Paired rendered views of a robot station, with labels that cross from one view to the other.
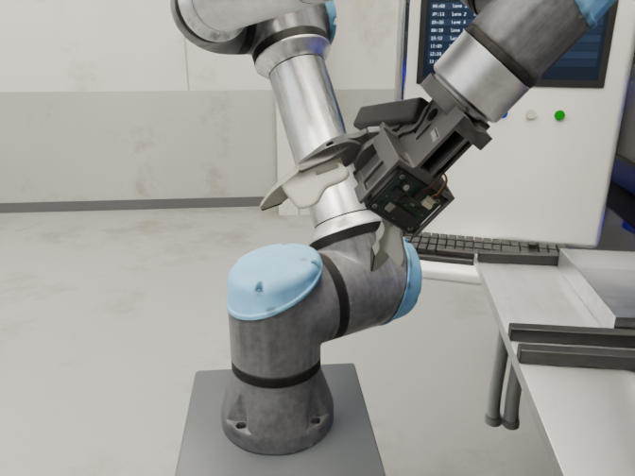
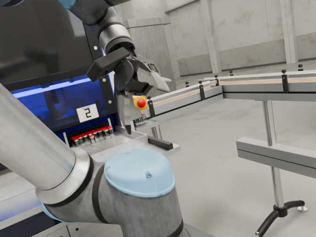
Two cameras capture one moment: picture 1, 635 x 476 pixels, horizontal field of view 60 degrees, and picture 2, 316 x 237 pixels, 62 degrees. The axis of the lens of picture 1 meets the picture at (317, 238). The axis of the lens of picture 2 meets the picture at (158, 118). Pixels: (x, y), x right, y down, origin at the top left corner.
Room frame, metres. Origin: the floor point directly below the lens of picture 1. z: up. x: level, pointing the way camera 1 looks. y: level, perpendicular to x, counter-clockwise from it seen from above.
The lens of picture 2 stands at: (0.83, 0.45, 1.18)
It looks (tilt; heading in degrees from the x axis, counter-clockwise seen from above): 13 degrees down; 235
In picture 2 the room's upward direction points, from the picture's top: 13 degrees counter-clockwise
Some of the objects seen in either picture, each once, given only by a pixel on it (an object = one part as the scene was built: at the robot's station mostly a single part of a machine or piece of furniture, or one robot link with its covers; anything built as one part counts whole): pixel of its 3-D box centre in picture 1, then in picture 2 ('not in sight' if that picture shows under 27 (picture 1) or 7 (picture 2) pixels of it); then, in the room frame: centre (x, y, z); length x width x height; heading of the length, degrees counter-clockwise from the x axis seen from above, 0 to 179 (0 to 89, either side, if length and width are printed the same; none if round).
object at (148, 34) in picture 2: not in sight; (138, 69); (-2.67, -4.98, 1.02); 1.58 x 1.23 x 2.04; 96
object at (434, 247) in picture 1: (477, 249); not in sight; (1.18, -0.36, 0.82); 0.40 x 0.14 x 0.02; 74
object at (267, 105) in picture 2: not in sight; (273, 159); (-0.50, -0.38, 0.46); 0.09 x 0.09 x 0.77; 83
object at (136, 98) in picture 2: not in sight; (137, 103); (0.18, -0.64, 0.99); 0.08 x 0.07 x 0.07; 83
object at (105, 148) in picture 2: not in sight; (101, 142); (0.44, -0.55, 0.90); 0.34 x 0.26 x 0.04; 83
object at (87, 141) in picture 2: not in sight; (93, 137); (0.43, -0.66, 0.91); 0.18 x 0.02 x 0.05; 173
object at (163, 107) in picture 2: not in sight; (172, 101); (-0.12, -0.75, 0.92); 0.69 x 0.15 x 0.16; 173
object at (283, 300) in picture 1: (280, 304); (140, 189); (0.63, 0.05, 0.96); 0.13 x 0.12 x 0.14; 121
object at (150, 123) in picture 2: not in sight; (141, 125); (0.16, -0.68, 0.87); 0.14 x 0.13 x 0.02; 83
